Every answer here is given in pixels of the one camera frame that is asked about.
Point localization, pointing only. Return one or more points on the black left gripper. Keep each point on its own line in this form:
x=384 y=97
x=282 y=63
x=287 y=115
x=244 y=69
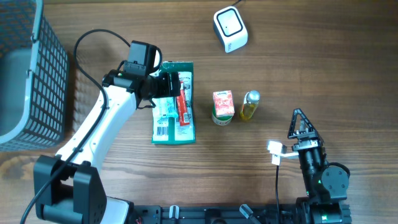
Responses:
x=165 y=91

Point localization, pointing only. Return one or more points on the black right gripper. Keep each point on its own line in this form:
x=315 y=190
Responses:
x=305 y=143

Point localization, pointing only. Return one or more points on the green gloves package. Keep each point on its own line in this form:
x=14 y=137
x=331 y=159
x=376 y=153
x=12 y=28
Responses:
x=182 y=128

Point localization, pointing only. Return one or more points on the light green wipes pack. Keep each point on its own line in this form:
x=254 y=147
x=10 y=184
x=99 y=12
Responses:
x=165 y=108

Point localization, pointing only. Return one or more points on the yellow liquid glass bottle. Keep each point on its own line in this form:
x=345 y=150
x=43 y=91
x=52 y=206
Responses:
x=250 y=104

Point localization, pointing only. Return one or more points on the green white round can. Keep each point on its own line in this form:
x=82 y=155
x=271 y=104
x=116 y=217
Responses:
x=221 y=121

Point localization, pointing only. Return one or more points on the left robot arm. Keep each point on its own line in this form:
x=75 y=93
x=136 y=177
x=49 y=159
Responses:
x=68 y=187

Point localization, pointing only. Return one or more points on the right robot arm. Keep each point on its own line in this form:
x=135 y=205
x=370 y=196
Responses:
x=326 y=182

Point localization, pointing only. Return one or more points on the white barcode scanner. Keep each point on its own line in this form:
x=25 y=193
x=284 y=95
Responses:
x=230 y=29

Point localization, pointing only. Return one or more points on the grey plastic mesh basket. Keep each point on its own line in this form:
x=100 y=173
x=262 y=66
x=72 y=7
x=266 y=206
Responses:
x=34 y=78

